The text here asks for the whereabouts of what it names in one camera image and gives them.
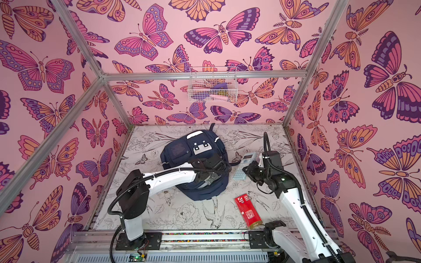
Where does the navy blue backpack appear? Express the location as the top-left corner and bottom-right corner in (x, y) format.
(160, 124), (240, 201)

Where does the grey scientific calculator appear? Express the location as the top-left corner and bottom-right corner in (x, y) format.
(232, 152), (257, 181)

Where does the red pencil case package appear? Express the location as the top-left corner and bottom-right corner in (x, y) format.
(234, 194), (263, 229)

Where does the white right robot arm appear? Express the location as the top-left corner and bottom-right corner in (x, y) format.
(243, 133), (355, 263)

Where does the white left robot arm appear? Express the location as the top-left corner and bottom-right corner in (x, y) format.
(107, 154), (232, 248)

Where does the pink item in basket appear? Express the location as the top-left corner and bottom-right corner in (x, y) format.
(209, 94), (229, 101)

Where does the purple item in basket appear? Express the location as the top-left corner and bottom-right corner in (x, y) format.
(211, 82), (228, 90)

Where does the green circuit board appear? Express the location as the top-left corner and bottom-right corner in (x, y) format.
(129, 254), (146, 263)

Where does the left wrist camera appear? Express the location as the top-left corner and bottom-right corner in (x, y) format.
(189, 153), (225, 171)

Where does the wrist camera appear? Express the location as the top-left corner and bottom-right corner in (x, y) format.
(189, 153), (225, 171)
(260, 151), (284, 170)

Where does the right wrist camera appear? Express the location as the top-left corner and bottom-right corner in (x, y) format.
(260, 151), (284, 170)

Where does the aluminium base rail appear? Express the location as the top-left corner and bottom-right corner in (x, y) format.
(63, 230), (292, 263)

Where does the white wire wall basket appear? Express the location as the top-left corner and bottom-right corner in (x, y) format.
(186, 66), (239, 103)

